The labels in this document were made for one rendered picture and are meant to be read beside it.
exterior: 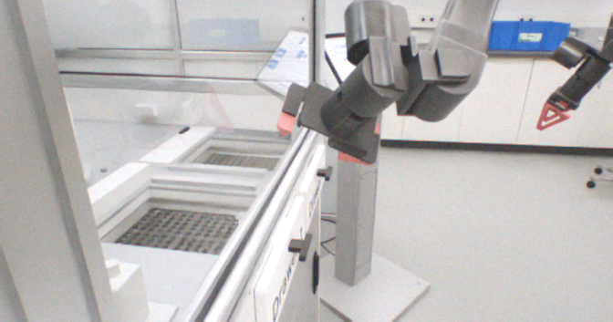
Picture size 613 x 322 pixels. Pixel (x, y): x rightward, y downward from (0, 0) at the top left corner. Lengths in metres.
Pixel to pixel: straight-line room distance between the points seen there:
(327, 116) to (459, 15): 0.19
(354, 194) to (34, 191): 1.51
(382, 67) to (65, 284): 0.32
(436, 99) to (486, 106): 3.29
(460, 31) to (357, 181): 1.24
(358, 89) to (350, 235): 1.41
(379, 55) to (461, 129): 3.32
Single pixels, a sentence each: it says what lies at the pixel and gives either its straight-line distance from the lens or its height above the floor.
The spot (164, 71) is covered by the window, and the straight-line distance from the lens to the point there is 0.34.
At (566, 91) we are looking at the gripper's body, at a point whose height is 1.09.
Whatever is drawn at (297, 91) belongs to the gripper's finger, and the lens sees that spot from 0.51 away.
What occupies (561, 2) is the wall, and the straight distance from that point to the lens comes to 4.51.
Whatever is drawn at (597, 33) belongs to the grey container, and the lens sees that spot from 4.22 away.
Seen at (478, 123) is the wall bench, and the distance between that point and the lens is 3.75.
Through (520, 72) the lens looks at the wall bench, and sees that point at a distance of 3.73.
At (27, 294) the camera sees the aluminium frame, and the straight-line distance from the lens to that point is 0.23.
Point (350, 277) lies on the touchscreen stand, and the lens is 1.92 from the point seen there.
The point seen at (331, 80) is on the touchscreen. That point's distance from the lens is 1.35.
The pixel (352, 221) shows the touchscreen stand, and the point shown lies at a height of 0.40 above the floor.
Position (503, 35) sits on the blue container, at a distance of 3.78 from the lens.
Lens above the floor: 1.31
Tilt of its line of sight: 22 degrees down
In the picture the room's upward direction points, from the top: straight up
